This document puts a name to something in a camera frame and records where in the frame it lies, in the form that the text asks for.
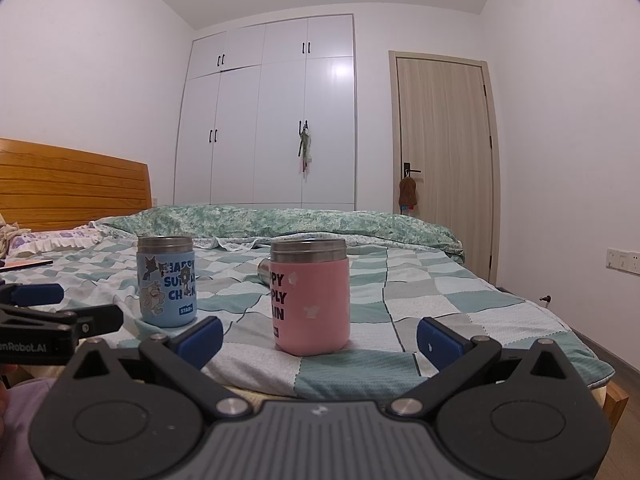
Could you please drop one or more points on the green floral duvet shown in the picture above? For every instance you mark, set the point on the green floral duvet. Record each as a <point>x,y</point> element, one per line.
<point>300,222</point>

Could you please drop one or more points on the small steel cup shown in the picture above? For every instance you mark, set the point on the small steel cup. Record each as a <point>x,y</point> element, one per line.
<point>263,272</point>

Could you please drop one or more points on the blue cartoon print cup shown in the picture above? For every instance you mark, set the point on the blue cartoon print cup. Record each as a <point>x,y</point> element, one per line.
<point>165,285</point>

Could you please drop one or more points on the beige crumpled cloth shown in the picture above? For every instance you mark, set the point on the beige crumpled cloth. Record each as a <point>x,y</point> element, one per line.
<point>7,235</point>

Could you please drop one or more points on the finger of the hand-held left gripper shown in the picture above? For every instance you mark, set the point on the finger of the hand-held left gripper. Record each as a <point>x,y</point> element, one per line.
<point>97,321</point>
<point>37,294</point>

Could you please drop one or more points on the green hanging ornament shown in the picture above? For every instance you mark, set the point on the green hanging ornament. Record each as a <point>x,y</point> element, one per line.
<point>305,147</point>

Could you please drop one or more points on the flat dark phone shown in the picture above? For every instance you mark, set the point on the flat dark phone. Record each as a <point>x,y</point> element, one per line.
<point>27,264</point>

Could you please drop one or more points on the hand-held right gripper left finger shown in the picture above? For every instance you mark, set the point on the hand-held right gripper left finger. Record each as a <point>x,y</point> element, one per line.
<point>202,342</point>

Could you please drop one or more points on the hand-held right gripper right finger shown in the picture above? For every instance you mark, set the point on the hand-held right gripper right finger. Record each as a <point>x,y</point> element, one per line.
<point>440,345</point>

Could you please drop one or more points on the white wall socket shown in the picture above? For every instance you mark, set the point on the white wall socket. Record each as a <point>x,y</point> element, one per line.
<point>622,261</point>

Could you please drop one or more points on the wall door stopper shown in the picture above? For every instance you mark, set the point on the wall door stopper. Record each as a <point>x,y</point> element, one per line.
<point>547,300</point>

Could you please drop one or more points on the pink steel-rimmed cup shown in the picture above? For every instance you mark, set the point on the pink steel-rimmed cup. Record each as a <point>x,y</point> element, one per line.
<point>312,300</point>

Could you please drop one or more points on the brown hanging cloth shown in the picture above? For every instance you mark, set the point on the brown hanging cloth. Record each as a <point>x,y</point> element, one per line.
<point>407,195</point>

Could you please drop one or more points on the purple clothing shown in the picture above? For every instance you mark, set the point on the purple clothing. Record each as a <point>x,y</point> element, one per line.
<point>25,410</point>

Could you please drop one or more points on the green checked bed sheet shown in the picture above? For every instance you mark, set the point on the green checked bed sheet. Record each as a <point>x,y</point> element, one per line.
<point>425,300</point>

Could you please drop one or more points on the light wooden door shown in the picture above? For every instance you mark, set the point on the light wooden door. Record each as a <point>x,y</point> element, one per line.
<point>445,135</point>

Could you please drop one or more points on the wooden headboard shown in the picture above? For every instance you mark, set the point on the wooden headboard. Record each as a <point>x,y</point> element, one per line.
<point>70,185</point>

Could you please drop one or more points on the white wardrobe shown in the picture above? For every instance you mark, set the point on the white wardrobe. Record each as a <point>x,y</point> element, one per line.
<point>265,110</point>

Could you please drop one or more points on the purple floral pillow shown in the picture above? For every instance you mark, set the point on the purple floral pillow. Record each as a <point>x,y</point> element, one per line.
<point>55,240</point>

